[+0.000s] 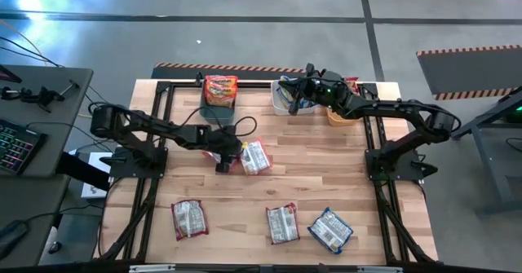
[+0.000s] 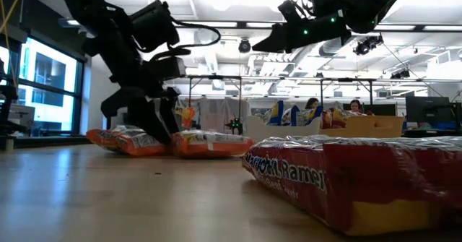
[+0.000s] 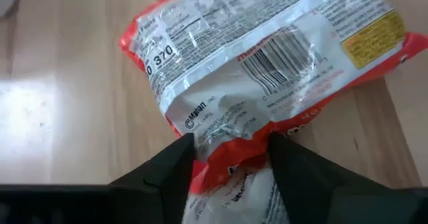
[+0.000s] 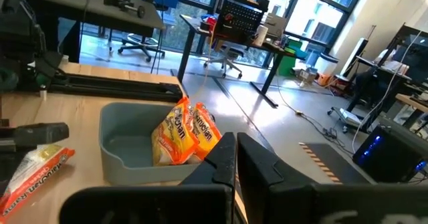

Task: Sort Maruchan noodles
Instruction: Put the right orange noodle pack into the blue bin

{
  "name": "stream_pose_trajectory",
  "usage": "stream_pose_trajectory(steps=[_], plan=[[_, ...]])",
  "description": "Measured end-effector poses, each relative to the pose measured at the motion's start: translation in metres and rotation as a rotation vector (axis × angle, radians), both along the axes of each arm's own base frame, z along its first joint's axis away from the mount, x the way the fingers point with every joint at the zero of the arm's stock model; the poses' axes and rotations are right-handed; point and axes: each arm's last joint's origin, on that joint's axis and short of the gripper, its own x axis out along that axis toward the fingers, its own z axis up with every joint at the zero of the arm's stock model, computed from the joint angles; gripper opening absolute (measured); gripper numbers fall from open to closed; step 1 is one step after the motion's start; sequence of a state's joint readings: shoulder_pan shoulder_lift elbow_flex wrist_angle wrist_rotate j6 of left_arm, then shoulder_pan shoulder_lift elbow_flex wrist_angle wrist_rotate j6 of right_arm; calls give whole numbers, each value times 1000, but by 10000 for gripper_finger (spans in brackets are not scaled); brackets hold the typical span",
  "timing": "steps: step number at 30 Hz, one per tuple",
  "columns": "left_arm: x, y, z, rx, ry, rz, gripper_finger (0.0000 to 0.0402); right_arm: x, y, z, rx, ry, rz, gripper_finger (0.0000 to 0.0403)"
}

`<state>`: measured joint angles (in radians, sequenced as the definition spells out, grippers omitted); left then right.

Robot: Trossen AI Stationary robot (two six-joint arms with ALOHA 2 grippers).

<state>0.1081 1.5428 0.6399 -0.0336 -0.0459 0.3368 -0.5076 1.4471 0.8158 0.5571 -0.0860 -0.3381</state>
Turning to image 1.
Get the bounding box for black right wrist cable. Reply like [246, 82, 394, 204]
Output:
[297, 63, 342, 103]

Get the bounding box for orange plastic bin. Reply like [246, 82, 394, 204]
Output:
[325, 79, 360, 128]

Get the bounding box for red Maruchan noodle pack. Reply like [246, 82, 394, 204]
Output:
[170, 199, 210, 242]
[344, 76, 361, 95]
[265, 202, 302, 246]

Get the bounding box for silver bracket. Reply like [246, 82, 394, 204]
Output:
[128, 264, 177, 273]
[356, 266, 404, 273]

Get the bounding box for black clamp tool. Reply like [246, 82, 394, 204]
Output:
[0, 86, 66, 115]

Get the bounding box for black aluminium table frame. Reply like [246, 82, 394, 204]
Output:
[94, 79, 440, 266]

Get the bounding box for black backlit keyboard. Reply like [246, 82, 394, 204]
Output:
[0, 119, 46, 178]

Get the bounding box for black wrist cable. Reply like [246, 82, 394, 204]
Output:
[178, 106, 259, 139]
[297, 63, 342, 103]

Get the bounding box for dark device on desk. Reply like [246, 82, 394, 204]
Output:
[0, 64, 22, 87]

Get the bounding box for black computer mouse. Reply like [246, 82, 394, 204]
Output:
[0, 219, 28, 261]

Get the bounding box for black floor cable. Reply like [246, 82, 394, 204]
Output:
[0, 37, 64, 71]

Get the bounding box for black computer with green light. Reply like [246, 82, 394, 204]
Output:
[505, 97, 522, 124]

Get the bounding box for metal T-handle tool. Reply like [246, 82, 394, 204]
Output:
[58, 81, 81, 100]

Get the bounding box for white box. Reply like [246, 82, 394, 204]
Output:
[80, 151, 114, 200]

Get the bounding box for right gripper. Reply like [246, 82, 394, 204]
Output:
[277, 71, 352, 112]

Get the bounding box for grey desk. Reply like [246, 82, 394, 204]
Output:
[0, 64, 94, 181]
[0, 174, 70, 268]

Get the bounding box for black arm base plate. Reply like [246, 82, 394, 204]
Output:
[99, 145, 169, 179]
[365, 148, 440, 183]

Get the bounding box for white plastic bin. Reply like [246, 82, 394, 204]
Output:
[271, 78, 318, 117]

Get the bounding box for blue-grey plastic bin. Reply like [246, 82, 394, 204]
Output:
[199, 77, 237, 126]

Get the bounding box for orange floor cable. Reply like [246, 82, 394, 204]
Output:
[0, 18, 46, 62]

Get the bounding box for black floor mat striped edge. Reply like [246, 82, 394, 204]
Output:
[150, 62, 307, 81]
[415, 44, 522, 101]

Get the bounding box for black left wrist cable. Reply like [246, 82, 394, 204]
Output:
[178, 106, 259, 139]

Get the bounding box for black metal table frame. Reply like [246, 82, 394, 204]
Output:
[448, 86, 522, 218]

